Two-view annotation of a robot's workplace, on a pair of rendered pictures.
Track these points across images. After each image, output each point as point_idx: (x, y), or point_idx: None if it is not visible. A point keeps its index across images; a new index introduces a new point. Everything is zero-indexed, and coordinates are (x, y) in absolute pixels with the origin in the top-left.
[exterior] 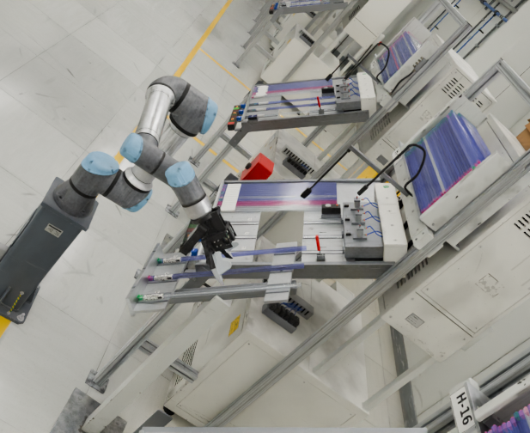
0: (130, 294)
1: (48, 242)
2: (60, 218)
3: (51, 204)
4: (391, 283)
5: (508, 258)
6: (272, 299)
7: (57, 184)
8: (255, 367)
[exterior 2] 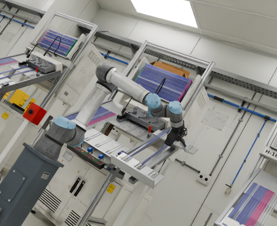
0: (151, 177)
1: (40, 185)
2: (51, 165)
3: (48, 158)
4: None
5: (193, 113)
6: (194, 151)
7: (30, 146)
8: (124, 201)
